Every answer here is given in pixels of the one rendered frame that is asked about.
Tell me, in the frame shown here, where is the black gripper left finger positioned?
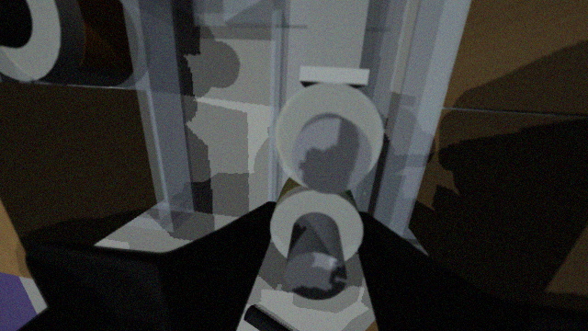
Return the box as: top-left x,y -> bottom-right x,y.
26,201 -> 276,331

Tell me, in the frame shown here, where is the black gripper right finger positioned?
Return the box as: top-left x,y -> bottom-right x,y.
357,211 -> 588,331

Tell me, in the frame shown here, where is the black cylindrical rod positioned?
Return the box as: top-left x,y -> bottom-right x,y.
244,305 -> 289,331

